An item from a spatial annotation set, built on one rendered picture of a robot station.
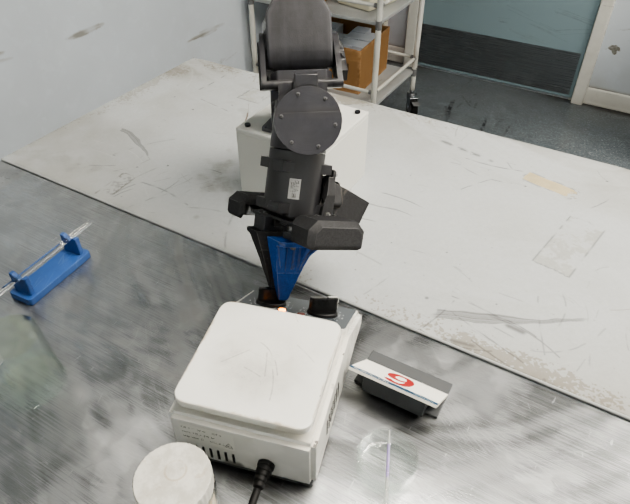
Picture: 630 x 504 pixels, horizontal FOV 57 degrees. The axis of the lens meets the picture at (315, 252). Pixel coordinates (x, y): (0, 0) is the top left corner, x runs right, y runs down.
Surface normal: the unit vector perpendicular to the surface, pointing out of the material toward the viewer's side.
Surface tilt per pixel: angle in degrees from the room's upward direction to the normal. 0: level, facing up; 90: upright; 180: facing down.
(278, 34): 58
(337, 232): 70
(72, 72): 90
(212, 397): 0
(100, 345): 0
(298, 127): 62
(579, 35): 90
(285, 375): 0
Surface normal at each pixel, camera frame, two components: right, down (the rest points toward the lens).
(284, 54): 0.08, 0.45
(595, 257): 0.00, -0.76
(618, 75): -0.51, 0.56
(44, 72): 0.86, 0.33
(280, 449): -0.26, 0.62
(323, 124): 0.08, 0.21
